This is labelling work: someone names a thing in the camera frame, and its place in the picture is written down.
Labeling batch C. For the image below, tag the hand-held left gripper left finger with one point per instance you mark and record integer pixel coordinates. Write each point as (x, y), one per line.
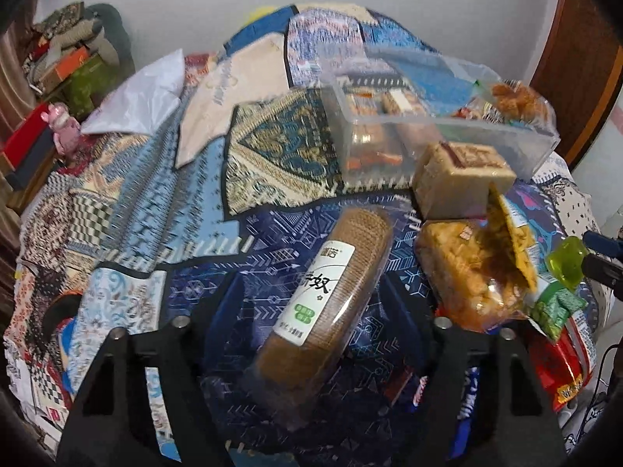
(194, 345)

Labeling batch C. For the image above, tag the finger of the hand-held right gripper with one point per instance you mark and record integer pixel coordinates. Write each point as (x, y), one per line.
(606, 275)
(603, 242)

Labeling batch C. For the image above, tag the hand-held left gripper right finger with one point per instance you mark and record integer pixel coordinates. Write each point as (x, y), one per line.
(429, 345)

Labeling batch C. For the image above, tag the green jelly cup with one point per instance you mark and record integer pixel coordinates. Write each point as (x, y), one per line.
(567, 265)

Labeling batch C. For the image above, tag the brown biscuit roll packet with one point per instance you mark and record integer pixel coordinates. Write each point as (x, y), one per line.
(323, 296)

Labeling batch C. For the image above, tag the clear plastic container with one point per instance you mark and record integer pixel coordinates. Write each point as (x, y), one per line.
(438, 87)

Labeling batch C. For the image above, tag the clear bag of fried snacks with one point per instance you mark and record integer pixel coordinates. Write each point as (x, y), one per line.
(516, 99)

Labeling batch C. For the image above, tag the dark brown snack packet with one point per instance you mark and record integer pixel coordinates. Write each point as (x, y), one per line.
(398, 384)

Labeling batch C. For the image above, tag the green snack packet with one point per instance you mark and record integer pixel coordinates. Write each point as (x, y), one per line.
(557, 306)

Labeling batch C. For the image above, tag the blue cookie packet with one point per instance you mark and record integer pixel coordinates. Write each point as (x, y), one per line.
(462, 408)

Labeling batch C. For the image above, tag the orange fried snack bag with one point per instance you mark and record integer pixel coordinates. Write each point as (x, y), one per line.
(462, 272)

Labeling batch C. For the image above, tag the yellow snack packet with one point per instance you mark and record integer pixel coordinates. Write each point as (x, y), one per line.
(513, 238)

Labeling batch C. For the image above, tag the red snack packet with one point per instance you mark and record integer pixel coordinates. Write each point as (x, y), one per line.
(564, 369)

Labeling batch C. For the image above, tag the tan square pastry packet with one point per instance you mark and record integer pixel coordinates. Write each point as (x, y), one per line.
(460, 175)

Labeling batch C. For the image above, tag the wooden door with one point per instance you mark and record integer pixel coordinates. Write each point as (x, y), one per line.
(584, 58)

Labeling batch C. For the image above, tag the patchwork printed blanket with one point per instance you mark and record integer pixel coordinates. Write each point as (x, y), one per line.
(272, 155)

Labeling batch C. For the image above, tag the wrapped pastry packet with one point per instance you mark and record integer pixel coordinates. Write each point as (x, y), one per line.
(375, 146)
(400, 101)
(365, 103)

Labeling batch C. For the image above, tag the white plastic bag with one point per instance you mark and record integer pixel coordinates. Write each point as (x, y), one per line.
(134, 102)

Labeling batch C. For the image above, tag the pink toy figure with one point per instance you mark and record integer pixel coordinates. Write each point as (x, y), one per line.
(62, 126)

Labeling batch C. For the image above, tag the red box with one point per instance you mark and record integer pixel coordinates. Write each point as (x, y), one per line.
(27, 138)

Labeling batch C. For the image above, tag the green cardboard box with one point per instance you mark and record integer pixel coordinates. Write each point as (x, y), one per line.
(87, 85)

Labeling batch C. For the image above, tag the orange cardboard box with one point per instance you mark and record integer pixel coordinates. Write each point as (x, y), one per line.
(65, 65)

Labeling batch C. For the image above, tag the yellow cloth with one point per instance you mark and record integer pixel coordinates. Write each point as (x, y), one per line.
(263, 13)

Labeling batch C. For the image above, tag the pile of clothes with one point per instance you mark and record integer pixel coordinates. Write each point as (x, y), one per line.
(68, 27)

